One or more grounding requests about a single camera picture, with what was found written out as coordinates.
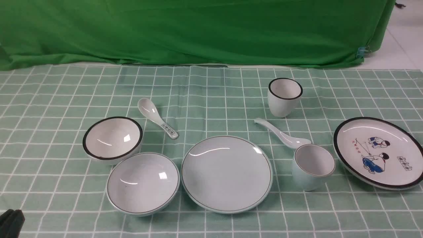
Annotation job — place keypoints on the pale blue bowl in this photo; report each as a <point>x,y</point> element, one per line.
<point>143,184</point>

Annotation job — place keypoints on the white bowl black rim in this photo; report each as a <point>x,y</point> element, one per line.
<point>112,140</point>

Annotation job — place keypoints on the pale blue cup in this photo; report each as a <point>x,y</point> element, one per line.
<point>312,165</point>

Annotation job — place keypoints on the pale blue plate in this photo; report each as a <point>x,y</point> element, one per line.
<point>226,174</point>

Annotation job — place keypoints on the white spoon patterned handle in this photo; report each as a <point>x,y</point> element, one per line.
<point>149,110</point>

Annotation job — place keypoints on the white cup black rim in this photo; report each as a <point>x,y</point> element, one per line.
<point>283,96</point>

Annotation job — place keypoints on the blue clip on backdrop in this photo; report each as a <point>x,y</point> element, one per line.
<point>361,52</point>

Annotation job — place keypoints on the plain white spoon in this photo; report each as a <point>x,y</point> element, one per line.
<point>291,142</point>

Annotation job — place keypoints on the green backdrop cloth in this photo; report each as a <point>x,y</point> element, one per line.
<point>318,34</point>

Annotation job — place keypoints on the white plate with cartoon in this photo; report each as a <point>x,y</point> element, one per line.
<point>379,153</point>

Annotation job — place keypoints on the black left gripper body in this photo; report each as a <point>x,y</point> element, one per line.
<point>11,223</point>

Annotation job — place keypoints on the green checkered tablecloth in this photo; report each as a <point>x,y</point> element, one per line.
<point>45,111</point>

